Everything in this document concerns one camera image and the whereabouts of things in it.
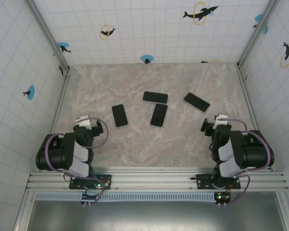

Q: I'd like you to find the large black smartphone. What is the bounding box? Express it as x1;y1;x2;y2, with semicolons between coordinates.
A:
183;92;211;113

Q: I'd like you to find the black smartphone purple frame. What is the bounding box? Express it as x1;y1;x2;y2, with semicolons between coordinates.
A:
150;103;169;128

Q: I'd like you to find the small circuit board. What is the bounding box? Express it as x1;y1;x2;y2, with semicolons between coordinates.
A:
94;178;112;190

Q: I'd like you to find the black controller box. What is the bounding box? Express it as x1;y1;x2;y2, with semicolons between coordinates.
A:
80;192;104;207
213;192;231;207

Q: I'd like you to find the seal blue oval sticker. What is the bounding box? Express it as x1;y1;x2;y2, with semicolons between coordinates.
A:
22;85;36;101

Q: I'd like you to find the penguin blue oval sticker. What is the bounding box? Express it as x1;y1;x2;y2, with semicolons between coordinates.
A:
140;54;154;64

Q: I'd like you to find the shark blue oval sticker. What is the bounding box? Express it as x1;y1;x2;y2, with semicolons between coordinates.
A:
56;42;72;54

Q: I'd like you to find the grey metal sheet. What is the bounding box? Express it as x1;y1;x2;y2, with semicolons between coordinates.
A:
26;200;287;231

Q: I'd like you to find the blue patch sticker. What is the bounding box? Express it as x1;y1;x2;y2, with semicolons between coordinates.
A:
252;13;269;34

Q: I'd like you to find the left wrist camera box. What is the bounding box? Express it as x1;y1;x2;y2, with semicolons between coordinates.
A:
76;115;94;128

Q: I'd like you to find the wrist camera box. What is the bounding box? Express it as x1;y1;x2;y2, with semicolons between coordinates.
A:
213;115;232;128
76;115;94;128

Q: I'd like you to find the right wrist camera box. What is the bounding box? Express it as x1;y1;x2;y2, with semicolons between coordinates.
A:
213;115;232;128

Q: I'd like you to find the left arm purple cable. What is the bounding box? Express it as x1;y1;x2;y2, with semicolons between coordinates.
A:
44;117;109;205

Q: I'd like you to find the aluminium floor rail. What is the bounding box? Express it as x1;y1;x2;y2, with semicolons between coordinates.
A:
236;64;273;172
39;72;72;172

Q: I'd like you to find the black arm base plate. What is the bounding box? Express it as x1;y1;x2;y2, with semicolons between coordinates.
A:
69;173;113;191
196;173;241;190

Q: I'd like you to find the seal yellow ring sticker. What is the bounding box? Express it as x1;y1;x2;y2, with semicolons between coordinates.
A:
55;59;65;77

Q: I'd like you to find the wide aluminium mounting rail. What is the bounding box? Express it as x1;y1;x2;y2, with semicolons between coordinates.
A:
26;167;289;192

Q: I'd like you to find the white slotted cable duct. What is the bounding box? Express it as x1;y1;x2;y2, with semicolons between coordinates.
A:
35;192;219;202

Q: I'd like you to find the dolphin yellow ring sticker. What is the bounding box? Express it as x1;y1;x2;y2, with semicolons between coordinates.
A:
100;24;117;40

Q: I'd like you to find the aluminium frame post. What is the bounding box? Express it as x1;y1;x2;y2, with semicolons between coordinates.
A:
237;0;280;67
12;191;37;231
24;0;71;74
275;191;289;231

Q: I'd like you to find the otter yellow ring sticker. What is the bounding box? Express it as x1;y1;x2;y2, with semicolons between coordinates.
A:
280;42;289;68

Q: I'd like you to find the whale and dolphin ring sticker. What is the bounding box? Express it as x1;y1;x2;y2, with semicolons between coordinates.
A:
182;1;219;26

